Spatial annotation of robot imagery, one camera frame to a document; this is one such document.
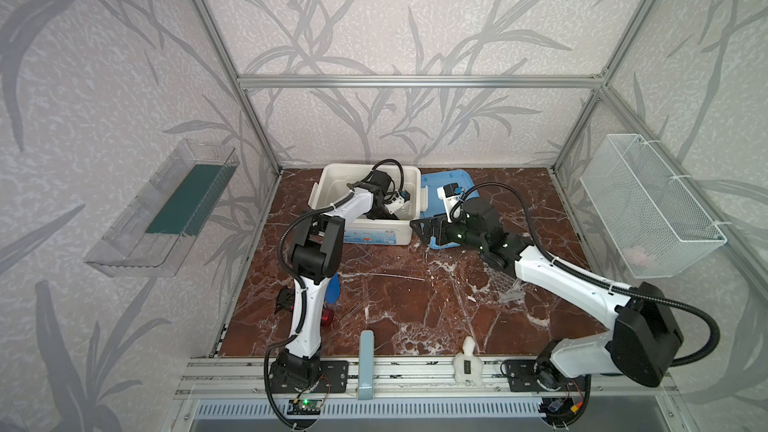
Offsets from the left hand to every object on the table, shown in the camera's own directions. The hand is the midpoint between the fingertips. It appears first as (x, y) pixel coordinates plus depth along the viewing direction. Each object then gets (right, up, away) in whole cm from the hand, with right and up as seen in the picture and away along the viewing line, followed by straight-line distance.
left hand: (393, 214), depth 102 cm
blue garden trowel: (-18, -22, -13) cm, 32 cm away
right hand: (+9, +2, -24) cm, 25 cm away
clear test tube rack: (+33, -21, -14) cm, 42 cm away
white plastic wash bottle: (+19, -35, -30) cm, 50 cm away
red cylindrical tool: (-17, -26, -22) cm, 38 cm away
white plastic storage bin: (-20, +12, -2) cm, 24 cm away
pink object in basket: (+61, -8, -30) cm, 68 cm away
